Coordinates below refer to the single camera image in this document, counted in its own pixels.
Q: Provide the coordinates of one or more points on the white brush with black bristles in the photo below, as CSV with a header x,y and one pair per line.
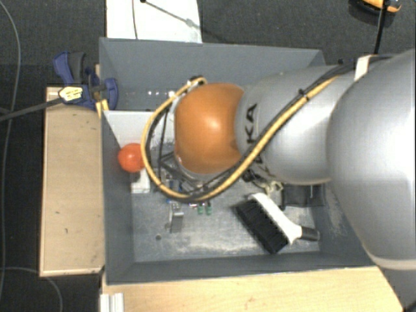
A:
x,y
271,218

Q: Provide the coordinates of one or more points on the orange ball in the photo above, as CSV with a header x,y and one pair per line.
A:
x,y
130,158

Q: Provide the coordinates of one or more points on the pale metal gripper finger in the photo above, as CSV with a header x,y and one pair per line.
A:
x,y
178,223
170,216

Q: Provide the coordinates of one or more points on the pale wood board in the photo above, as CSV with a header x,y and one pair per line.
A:
x,y
73,190

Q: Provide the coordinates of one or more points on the grey metal bin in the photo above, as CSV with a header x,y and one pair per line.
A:
x,y
208,239

